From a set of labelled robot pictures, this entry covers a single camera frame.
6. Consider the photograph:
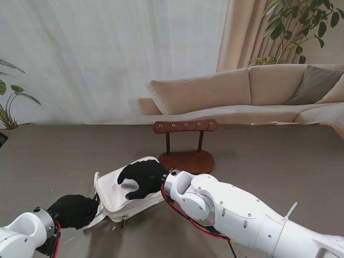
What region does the beige sofa cushion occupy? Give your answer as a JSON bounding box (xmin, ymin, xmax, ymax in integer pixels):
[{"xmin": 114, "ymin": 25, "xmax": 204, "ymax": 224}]
[{"xmin": 316, "ymin": 76, "xmax": 344, "ymax": 105}]

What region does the white sheer curtain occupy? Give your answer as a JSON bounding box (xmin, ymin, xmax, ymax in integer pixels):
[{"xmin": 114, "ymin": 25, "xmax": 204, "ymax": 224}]
[{"xmin": 0, "ymin": 0, "xmax": 229, "ymax": 126}]

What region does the beige sofa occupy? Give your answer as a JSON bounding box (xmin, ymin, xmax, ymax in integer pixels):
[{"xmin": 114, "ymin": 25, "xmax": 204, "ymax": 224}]
[{"xmin": 138, "ymin": 63, "xmax": 344, "ymax": 127}]

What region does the brown wooden jewelry stand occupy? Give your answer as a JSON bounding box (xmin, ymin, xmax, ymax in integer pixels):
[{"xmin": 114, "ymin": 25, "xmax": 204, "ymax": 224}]
[{"xmin": 153, "ymin": 118, "xmax": 218, "ymax": 175}]

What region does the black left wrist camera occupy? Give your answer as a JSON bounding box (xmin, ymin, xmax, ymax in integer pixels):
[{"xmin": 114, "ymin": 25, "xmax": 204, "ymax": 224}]
[{"xmin": 34, "ymin": 236, "xmax": 59, "ymax": 256}]

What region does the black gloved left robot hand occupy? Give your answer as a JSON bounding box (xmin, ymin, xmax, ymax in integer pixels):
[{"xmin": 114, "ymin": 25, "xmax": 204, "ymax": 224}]
[{"xmin": 46, "ymin": 194, "xmax": 101, "ymax": 231}]

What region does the beige curtain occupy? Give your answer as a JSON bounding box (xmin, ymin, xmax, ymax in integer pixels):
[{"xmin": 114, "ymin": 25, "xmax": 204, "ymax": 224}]
[{"xmin": 216, "ymin": 0, "xmax": 344, "ymax": 73}]

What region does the tall green leafy plant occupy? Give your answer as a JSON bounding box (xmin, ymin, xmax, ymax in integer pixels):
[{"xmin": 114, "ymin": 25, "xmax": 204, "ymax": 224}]
[{"xmin": 248, "ymin": 0, "xmax": 341, "ymax": 67}]

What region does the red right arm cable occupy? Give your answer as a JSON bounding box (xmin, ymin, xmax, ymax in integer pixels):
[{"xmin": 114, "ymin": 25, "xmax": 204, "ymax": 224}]
[{"xmin": 160, "ymin": 184, "xmax": 232, "ymax": 241}]

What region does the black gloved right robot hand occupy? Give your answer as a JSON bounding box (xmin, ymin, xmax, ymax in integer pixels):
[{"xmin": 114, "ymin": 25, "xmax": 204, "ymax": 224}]
[{"xmin": 117, "ymin": 159, "xmax": 169, "ymax": 201}]

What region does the broad-leaf green potted plant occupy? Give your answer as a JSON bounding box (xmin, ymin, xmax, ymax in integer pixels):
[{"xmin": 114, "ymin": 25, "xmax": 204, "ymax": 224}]
[{"xmin": 0, "ymin": 58, "xmax": 42, "ymax": 131}]

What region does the grey sofa cushion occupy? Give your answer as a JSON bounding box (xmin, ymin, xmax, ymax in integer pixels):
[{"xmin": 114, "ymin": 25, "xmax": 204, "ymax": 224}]
[{"xmin": 286, "ymin": 64, "xmax": 344, "ymax": 105}]

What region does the white zippered pouch bag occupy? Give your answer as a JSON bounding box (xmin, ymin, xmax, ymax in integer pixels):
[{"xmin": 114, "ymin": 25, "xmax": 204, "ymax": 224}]
[{"xmin": 82, "ymin": 156, "xmax": 165, "ymax": 231}]

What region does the red left arm cable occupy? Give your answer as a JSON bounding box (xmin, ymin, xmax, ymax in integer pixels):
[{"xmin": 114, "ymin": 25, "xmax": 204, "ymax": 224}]
[{"xmin": 52, "ymin": 220, "xmax": 62, "ymax": 258}]

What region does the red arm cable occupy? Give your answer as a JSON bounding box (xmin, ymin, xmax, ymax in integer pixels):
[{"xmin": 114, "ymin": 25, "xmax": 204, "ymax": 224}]
[
  {"xmin": 160, "ymin": 184, "xmax": 232, "ymax": 241},
  {"xmin": 52, "ymin": 220, "xmax": 62, "ymax": 258}
]

